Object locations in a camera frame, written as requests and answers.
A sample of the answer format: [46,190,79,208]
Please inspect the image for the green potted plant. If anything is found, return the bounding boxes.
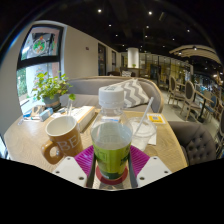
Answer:
[31,70,77,110]

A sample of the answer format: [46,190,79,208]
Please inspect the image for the dark grey tufted armchair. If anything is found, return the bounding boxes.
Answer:
[168,120,218,166]

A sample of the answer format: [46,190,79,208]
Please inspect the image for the grey upholstered sofa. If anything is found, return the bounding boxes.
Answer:
[59,75,165,114]

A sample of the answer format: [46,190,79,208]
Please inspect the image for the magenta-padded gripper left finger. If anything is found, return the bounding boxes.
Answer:
[52,144,98,189]

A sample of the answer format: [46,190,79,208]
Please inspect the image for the white paper sheet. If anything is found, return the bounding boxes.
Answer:
[146,133,158,146]

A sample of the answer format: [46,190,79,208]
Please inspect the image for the white printed booklet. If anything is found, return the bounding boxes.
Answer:
[53,105,97,133]

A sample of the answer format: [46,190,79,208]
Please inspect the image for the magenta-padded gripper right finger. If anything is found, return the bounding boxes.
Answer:
[127,144,173,189]

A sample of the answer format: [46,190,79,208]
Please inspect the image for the blue white box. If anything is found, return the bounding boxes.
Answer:
[22,105,54,122]

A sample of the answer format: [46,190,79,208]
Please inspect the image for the yellow square card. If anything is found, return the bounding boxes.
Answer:
[146,113,167,125]

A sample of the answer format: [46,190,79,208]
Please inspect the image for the group of ceiling lights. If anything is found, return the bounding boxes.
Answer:
[96,8,201,54]

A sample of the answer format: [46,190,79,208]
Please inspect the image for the colourful window poster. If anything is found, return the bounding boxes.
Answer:
[20,26,64,62]

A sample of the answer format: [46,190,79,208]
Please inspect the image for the mustard brown ceramic mug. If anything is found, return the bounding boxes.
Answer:
[41,115,84,165]

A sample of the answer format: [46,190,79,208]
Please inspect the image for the green-labelled drink bottle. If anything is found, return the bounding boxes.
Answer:
[89,85,134,181]

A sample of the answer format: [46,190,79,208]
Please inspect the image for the group of dining chairs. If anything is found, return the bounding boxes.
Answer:
[166,74,224,158]

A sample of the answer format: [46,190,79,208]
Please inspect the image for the clear plastic cup with straw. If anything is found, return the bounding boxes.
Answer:
[128,96,158,153]

